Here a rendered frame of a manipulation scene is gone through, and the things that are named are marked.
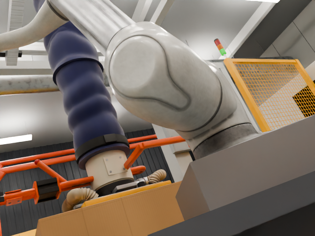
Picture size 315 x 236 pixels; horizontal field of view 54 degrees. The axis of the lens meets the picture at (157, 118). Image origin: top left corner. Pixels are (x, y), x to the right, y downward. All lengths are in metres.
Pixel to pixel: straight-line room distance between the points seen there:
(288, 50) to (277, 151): 11.54
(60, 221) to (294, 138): 0.70
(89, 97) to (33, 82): 5.76
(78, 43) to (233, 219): 1.20
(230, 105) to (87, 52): 0.93
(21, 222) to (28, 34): 11.07
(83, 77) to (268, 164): 0.98
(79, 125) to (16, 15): 1.91
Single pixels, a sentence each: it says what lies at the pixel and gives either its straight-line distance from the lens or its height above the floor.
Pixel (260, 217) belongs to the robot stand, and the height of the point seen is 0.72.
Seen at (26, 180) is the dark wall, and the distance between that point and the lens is 12.47.
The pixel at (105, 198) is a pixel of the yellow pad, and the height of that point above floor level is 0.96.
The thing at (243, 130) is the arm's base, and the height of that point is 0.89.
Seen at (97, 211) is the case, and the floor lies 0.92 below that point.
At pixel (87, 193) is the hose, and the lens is 1.11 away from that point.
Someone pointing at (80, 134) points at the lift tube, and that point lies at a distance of 1.27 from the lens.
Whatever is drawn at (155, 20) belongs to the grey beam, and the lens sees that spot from 3.93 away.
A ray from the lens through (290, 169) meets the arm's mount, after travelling 0.61.
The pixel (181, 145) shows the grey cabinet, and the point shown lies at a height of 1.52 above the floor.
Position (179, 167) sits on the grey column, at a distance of 2.68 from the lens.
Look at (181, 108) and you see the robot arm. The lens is 0.54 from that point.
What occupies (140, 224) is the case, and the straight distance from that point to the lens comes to 1.06.
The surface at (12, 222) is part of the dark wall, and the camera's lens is 12.09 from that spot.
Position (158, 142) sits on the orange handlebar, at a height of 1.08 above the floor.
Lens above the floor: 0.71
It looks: 24 degrees up
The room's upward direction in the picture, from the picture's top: 22 degrees counter-clockwise
